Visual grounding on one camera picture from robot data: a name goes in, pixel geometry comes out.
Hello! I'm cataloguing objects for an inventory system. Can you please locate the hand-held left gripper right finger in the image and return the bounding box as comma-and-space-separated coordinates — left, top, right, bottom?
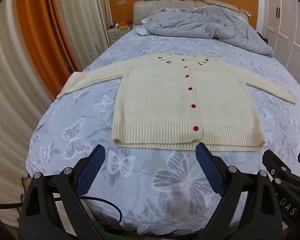
195, 142, 283, 240

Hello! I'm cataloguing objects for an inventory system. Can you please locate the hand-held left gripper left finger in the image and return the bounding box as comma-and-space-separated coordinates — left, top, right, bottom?
19, 144, 107, 240

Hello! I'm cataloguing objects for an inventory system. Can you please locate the cream knit cardigan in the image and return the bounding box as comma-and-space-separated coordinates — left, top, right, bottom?
57, 51, 297, 152

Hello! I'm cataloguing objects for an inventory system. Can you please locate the bed with butterfly print sheet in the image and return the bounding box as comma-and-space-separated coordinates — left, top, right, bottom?
26, 29, 300, 235

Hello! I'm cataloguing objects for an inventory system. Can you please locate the wide white curtain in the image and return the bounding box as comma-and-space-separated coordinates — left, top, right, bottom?
0, 0, 73, 230

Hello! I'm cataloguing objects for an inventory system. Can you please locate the white nightstand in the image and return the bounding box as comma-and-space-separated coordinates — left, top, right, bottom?
107, 27, 133, 47

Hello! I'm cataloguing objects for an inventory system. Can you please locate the white wardrobe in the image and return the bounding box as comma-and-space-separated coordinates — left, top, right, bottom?
256, 0, 300, 80

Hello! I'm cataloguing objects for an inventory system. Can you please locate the grey duvet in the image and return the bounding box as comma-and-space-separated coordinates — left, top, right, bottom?
140, 6, 274, 57

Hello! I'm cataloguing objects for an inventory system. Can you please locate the narrow white curtain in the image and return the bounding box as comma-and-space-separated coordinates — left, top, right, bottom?
49, 0, 115, 70

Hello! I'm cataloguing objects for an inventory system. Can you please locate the orange curtain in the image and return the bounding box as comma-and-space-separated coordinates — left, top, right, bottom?
15, 0, 82, 73

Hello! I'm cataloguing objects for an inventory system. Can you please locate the beige padded headboard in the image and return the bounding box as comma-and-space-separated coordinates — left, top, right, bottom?
132, 0, 248, 27

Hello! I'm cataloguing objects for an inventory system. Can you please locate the black cable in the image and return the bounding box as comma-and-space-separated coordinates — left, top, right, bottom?
79, 196, 123, 228

